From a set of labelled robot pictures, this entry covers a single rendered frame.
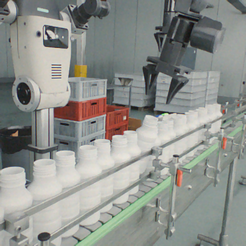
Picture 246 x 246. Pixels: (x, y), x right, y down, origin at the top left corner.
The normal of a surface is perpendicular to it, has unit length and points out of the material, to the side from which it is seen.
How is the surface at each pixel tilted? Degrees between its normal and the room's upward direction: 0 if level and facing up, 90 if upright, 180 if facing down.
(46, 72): 90
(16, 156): 93
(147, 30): 90
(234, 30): 90
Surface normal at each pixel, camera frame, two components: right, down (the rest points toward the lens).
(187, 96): -0.51, 0.15
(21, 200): 0.59, -0.51
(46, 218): 0.31, 0.22
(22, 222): 0.84, 0.16
